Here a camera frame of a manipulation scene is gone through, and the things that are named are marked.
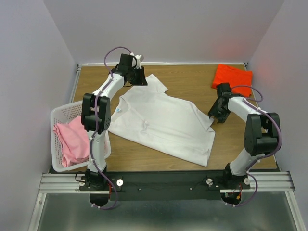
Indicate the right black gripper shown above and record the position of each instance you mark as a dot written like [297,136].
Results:
[222,118]

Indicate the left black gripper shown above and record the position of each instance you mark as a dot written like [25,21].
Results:
[141,80]

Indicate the white t-shirt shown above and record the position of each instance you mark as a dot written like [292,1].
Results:
[148,116]

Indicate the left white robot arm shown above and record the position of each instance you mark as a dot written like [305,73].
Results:
[96,113]

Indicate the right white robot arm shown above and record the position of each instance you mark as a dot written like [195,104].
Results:
[262,135]

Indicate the folded orange t-shirt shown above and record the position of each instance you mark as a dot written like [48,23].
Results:
[235,77]

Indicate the white plastic laundry basket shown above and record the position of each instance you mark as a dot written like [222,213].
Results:
[101,148]

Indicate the pink t-shirt in basket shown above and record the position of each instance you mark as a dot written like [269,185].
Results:
[74,142]

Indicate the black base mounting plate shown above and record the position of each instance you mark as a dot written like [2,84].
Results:
[162,186]

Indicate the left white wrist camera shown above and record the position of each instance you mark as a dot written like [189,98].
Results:
[137,60]

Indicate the aluminium front rail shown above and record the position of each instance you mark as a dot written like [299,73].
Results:
[267,182]

